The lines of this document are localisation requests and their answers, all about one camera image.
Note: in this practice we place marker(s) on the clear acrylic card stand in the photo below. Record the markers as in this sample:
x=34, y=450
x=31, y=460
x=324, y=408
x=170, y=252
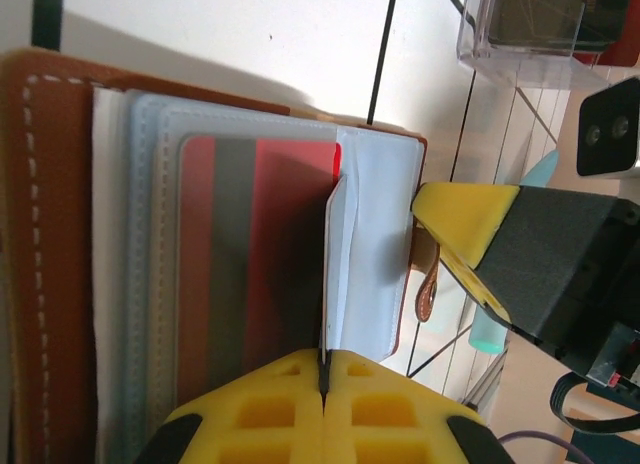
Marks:
x=525, y=66

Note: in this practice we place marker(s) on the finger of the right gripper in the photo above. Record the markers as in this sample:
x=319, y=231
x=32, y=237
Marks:
x=460, y=209

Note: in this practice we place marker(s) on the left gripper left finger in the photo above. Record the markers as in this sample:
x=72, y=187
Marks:
x=250, y=424

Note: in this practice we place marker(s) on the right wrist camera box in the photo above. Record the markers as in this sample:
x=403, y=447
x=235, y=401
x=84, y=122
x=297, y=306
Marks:
x=607, y=134

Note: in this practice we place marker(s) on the teal plastic tube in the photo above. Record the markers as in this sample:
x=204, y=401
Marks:
x=487, y=336

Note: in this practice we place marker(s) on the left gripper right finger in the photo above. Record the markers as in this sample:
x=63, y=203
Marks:
x=400, y=424

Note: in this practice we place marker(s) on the aluminium table edge rail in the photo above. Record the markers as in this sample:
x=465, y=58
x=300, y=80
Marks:
x=487, y=389

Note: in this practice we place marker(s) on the brown leather card holder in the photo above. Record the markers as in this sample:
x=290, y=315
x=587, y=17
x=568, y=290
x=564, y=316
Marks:
x=55, y=234

